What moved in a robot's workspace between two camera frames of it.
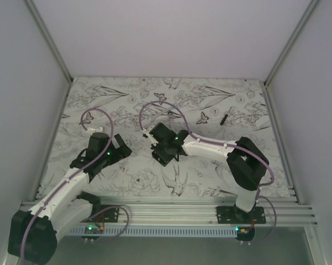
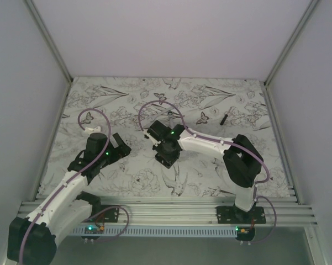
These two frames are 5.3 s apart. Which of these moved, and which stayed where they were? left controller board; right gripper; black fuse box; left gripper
Moved: black fuse box
Stayed: right gripper; left gripper; left controller board
